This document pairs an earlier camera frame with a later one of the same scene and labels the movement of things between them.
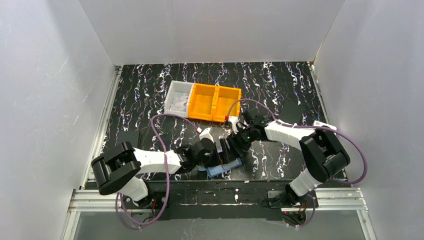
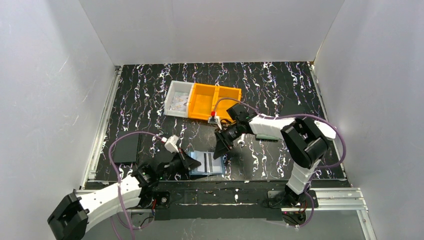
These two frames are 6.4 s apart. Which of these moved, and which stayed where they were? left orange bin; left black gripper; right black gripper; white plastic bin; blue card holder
Moved: right black gripper; left black gripper; blue card holder
Stayed: left orange bin; white plastic bin
